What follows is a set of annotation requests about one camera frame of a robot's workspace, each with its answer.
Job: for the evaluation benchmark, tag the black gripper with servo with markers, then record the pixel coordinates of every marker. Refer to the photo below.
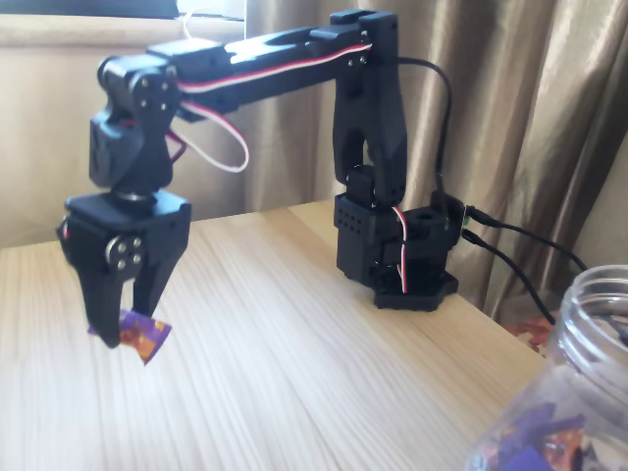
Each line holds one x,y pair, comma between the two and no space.
131,222

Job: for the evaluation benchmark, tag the purple orange candy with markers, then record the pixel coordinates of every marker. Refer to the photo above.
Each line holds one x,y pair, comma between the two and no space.
147,338

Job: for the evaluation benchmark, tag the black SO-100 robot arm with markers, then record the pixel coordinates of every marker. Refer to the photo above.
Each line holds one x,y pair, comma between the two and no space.
373,127

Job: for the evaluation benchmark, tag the clear plastic jar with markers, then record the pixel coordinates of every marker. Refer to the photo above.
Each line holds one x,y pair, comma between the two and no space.
589,343

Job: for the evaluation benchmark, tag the dark flat object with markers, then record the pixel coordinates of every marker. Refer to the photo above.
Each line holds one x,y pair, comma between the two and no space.
88,7

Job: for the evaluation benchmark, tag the green circuit board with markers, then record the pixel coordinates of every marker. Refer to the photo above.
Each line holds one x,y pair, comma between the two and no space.
465,218

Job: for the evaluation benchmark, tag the orange patterned rug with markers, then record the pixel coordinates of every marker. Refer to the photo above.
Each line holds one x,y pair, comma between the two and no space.
532,336

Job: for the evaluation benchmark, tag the shiny brown curtain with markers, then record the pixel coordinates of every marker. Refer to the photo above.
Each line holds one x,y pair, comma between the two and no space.
530,98

